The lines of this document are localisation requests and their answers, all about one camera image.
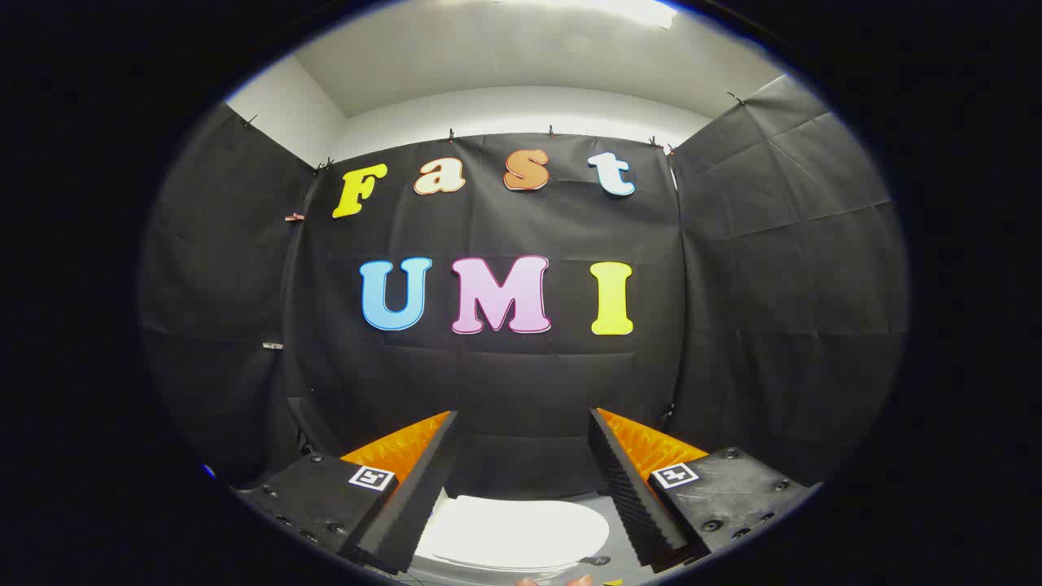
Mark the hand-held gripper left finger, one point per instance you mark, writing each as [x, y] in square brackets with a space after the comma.
[423, 488]

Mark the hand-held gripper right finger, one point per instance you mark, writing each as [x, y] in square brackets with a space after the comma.
[623, 488]

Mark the black backdrop cloth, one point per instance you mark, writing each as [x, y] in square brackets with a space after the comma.
[505, 382]

